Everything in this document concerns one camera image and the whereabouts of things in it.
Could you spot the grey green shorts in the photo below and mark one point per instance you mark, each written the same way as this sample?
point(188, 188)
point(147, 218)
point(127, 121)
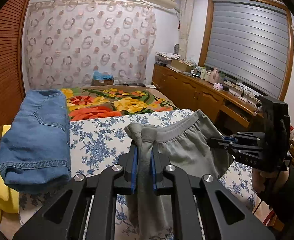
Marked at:
point(185, 144)

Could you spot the pink circle pattern curtain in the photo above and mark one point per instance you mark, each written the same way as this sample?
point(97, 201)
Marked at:
point(68, 42)

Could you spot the blue floral white quilt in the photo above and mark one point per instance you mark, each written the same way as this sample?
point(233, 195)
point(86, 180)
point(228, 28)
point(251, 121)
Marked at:
point(97, 144)

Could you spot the pink bottle on sideboard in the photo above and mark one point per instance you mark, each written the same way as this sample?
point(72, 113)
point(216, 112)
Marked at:
point(214, 76)

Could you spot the stack of papers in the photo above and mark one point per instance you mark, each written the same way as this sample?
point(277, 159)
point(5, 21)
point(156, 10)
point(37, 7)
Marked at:
point(165, 58)

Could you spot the small pink box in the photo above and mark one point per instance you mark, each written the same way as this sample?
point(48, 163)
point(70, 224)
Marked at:
point(218, 86)

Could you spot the cardboard box with blue cloth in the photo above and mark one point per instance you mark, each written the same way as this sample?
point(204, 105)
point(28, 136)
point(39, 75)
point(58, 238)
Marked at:
point(102, 79)

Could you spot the beige tied side curtain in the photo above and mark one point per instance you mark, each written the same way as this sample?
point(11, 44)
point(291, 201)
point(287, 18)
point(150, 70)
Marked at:
point(186, 14)

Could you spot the cardboard box on sideboard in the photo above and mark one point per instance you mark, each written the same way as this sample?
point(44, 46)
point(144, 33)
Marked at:
point(181, 66)

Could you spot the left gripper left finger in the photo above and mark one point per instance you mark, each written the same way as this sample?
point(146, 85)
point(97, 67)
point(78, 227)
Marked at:
point(85, 208)

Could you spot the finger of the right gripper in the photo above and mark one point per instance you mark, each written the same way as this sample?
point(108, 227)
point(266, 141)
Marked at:
point(226, 144)
point(244, 136)

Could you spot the person's right hand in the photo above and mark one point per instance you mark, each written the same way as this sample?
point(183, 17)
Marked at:
point(266, 182)

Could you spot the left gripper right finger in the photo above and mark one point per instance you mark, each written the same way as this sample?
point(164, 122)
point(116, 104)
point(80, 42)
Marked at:
point(201, 207)

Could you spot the colourful floral blanket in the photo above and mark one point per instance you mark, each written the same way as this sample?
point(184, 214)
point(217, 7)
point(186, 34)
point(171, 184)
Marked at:
point(85, 103)

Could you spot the brown louvered wardrobe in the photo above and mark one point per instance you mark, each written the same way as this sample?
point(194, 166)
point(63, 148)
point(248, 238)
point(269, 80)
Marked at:
point(12, 91)

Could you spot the wooden sideboard cabinet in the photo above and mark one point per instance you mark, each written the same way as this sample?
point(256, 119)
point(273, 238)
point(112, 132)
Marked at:
point(226, 111)

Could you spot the grey window blind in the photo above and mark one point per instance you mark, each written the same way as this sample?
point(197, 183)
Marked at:
point(249, 40)

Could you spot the folded blue jeans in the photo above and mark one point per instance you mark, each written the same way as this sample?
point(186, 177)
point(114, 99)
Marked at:
point(35, 151)

